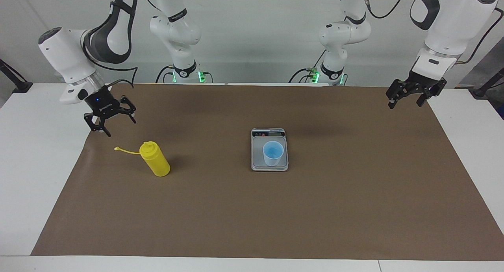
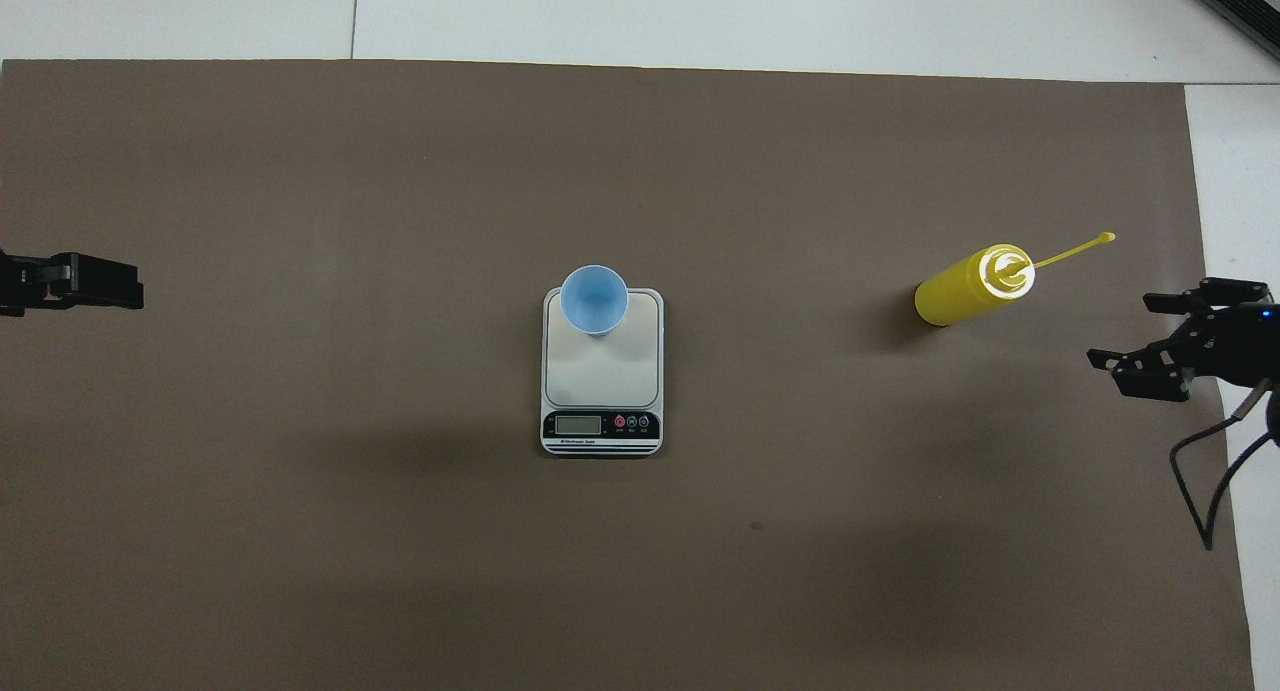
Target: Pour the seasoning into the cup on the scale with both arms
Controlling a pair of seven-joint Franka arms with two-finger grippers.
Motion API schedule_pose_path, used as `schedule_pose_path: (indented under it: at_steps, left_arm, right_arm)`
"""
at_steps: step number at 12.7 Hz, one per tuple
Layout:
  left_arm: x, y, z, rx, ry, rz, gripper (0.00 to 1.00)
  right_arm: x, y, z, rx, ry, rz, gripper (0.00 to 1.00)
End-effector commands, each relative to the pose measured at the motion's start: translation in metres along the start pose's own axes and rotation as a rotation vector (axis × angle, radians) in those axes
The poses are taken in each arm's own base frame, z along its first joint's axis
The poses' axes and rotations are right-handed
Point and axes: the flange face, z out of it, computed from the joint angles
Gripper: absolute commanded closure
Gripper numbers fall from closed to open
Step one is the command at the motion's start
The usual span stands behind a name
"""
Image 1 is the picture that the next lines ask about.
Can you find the light blue plastic cup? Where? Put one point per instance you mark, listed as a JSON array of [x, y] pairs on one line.
[[273, 154]]

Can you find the silver digital kitchen scale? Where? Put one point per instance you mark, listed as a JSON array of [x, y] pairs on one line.
[[258, 163]]

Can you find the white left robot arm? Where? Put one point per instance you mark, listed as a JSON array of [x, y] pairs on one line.
[[449, 32]]

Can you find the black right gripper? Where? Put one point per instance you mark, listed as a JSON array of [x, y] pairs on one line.
[[102, 103]]

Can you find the yellow squeeze bottle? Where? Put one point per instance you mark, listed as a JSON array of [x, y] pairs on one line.
[[155, 161]]

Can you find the black clamp stand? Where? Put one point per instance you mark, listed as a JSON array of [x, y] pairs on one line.
[[17, 84], [486, 87]]

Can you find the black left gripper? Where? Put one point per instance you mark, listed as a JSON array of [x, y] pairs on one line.
[[425, 85]]

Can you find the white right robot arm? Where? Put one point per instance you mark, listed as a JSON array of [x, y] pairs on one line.
[[65, 51]]

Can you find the brown table mat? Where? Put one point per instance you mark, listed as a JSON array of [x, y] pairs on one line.
[[252, 209]]

